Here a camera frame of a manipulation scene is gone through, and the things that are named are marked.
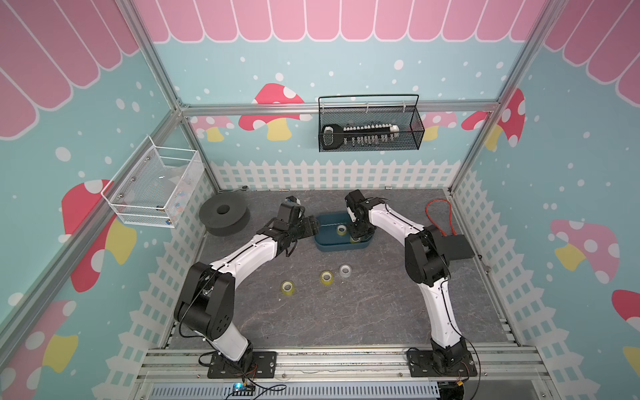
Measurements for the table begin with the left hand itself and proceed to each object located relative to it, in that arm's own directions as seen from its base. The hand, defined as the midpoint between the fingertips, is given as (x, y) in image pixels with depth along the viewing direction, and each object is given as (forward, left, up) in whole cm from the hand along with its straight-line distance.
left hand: (311, 227), depth 91 cm
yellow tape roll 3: (-14, -6, -13) cm, 20 cm away
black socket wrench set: (+25, -7, +22) cm, 34 cm away
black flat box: (+3, -60, -17) cm, 63 cm away
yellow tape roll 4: (-18, +8, -13) cm, 23 cm away
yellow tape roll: (+7, -12, -11) cm, 18 cm away
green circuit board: (-48, +18, -16) cm, 54 cm away
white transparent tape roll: (-11, -13, -13) cm, 21 cm away
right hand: (+6, -18, -10) cm, 22 cm away
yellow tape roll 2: (+2, -16, -12) cm, 20 cm away
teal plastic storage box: (+2, -6, -11) cm, 13 cm away
